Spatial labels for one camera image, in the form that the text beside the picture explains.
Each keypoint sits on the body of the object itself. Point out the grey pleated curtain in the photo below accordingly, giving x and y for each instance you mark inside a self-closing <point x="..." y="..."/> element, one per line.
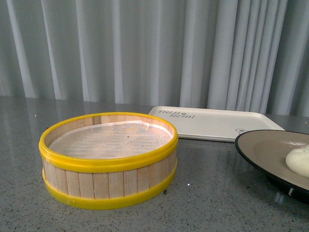
<point x="245" y="55"/>

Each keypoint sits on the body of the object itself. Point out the white rectangular tray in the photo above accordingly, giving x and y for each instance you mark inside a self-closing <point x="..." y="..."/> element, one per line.
<point x="213" y="125"/>

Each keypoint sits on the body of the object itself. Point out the white steamed bun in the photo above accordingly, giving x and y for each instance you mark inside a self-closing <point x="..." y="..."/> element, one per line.
<point x="298" y="161"/>

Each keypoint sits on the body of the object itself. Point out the white steamer liner cloth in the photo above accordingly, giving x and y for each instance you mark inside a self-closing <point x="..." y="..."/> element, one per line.
<point x="112" y="140"/>

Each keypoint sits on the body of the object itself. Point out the yellow rimmed bamboo steamer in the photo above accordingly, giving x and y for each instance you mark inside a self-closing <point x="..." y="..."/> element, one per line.
<point x="102" y="184"/>

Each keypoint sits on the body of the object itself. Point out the brown plate with black rim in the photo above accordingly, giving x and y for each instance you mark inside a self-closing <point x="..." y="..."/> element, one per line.
<point x="266" y="150"/>

